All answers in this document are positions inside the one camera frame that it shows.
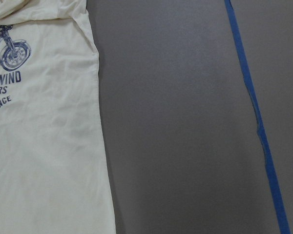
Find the cream long sleeve shirt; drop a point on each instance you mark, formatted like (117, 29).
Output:
(53, 171)

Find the blue tape grid lines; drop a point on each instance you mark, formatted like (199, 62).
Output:
(278, 203)

